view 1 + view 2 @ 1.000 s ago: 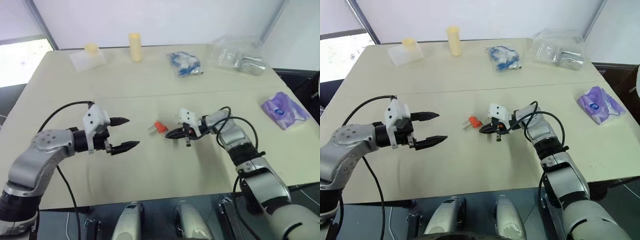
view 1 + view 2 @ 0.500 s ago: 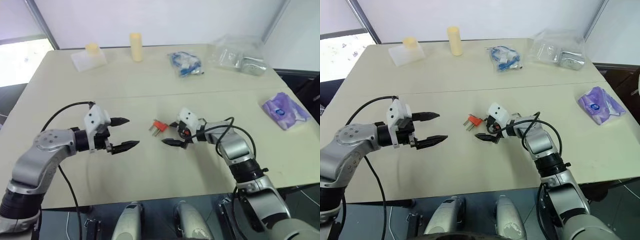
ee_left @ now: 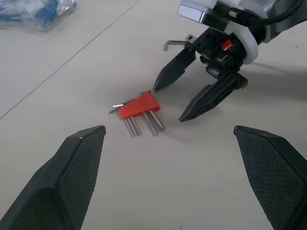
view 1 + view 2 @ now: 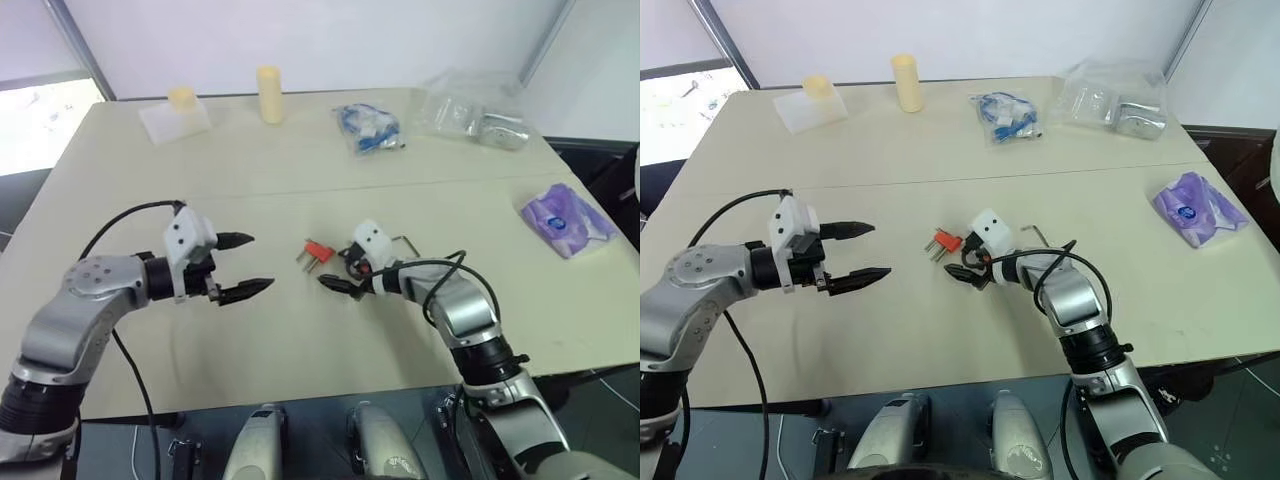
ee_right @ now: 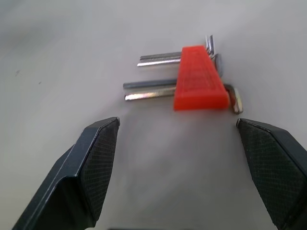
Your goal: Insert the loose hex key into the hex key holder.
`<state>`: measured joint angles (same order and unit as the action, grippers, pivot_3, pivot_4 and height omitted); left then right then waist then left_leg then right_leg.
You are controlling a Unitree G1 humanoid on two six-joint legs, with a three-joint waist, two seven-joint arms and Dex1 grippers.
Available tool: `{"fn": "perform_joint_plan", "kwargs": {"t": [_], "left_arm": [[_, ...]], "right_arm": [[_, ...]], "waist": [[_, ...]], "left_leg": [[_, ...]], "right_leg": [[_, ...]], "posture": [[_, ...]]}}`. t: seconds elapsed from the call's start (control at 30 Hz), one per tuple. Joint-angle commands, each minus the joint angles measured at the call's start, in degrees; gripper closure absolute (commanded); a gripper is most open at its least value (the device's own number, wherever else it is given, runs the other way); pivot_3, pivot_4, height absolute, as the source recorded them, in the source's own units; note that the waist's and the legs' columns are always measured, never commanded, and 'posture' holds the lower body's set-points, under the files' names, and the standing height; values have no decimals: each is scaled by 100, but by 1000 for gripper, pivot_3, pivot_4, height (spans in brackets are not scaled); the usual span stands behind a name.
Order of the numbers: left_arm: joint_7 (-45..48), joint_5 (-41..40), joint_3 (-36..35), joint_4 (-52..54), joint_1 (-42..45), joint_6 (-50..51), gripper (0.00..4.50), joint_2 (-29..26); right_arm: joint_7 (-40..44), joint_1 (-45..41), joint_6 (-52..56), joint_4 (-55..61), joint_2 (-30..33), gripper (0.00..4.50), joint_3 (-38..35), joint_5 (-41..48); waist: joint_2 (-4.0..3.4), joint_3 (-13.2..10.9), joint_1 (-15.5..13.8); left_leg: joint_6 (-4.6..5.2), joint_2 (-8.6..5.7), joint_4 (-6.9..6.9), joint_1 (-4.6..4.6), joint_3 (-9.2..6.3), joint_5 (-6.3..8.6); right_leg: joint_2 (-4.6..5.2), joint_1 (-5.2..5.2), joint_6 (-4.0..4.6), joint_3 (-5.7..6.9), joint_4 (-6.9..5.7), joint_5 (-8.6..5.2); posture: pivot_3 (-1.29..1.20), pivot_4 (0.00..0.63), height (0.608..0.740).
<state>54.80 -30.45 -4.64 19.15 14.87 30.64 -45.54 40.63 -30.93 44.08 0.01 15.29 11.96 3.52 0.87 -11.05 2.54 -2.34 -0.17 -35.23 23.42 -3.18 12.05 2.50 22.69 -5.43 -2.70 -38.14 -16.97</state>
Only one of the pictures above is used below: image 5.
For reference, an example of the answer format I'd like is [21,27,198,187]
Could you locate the silver hex keys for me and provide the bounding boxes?
[122,53,224,91]

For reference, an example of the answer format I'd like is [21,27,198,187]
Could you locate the largest silver hex key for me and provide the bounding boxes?
[124,83,244,114]

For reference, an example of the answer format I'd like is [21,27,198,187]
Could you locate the small silver hex key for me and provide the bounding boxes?
[140,35,211,61]

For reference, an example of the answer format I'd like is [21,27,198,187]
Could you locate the red plastic hex key holder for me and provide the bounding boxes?
[173,45,230,112]

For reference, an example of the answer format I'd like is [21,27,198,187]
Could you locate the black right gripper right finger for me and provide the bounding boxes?
[236,117,307,230]

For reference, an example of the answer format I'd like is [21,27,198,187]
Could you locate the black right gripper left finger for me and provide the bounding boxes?
[11,116,121,230]

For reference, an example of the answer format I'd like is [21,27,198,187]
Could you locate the medium silver hex key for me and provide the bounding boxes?
[137,34,217,68]

